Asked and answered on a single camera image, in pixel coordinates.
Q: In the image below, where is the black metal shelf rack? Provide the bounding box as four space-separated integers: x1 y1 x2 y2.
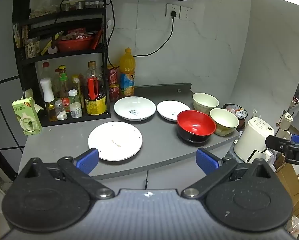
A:
13 0 112 128

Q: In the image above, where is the white oil spray bottle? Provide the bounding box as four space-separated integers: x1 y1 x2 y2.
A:
40 77 56 122

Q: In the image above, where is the small white plate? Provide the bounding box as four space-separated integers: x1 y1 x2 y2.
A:
156 100 191 122

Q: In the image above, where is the black cable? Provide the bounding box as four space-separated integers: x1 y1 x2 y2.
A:
61 0 120 68

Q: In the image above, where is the patterned snack bag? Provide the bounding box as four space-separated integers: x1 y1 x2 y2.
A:
25 37 40 59

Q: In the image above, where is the red and black bowl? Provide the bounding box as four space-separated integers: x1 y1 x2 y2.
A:
176 110 216 143

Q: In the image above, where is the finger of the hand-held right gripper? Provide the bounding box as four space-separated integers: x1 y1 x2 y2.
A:
265 134 299 155

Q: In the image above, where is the green cap sauce bottle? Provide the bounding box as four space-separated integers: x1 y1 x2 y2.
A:
56 65 70 113

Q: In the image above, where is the large white plate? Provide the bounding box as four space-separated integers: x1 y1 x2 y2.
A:
88 121 143 162

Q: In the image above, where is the red plastic basket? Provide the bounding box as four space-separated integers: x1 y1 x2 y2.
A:
56 36 94 52

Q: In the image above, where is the orange juice bottle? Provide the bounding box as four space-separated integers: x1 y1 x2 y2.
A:
119 48 136 97

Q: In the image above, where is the cream bowl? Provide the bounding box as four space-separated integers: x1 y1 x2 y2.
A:
192 92 219 115
209 108 239 137

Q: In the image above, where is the dark pot with packets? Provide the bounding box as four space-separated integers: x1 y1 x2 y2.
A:
223 103 248 130

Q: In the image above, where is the oil bottle with red handle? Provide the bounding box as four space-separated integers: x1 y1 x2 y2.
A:
84 61 107 115

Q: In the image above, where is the white kitchen appliance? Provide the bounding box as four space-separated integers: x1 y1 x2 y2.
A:
234 117 275 163

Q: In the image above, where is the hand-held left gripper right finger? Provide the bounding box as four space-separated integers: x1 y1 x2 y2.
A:
181 148 278 200

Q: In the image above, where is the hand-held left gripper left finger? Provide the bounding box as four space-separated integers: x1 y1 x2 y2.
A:
19 148 115 200

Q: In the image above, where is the deep white plate blue script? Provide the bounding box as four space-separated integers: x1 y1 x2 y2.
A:
114 96 156 122

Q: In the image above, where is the clear food container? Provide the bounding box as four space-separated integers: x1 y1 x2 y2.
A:
61 0 86 12

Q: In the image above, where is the clear bottle white red cap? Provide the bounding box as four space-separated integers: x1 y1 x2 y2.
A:
42 62 53 80

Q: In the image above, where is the yellow packet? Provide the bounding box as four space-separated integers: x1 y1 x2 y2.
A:
41 39 52 55

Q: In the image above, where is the cream handheld device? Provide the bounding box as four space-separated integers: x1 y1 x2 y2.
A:
276 110 294 138

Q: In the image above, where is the flat red packet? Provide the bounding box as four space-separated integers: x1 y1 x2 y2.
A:
92 29 104 50

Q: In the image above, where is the green carton box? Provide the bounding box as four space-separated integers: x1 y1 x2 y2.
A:
12 97 43 136

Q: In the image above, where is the cardboard box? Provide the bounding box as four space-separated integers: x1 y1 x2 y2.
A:
274 155 299 218

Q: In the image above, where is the black plug with cable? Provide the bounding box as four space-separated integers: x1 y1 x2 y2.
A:
133 11 178 57

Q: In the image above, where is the clear bag of dried food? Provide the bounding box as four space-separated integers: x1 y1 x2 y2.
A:
30 4 60 18

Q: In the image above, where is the white wall socket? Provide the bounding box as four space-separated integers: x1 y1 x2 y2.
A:
166 4 181 18
181 6 193 20

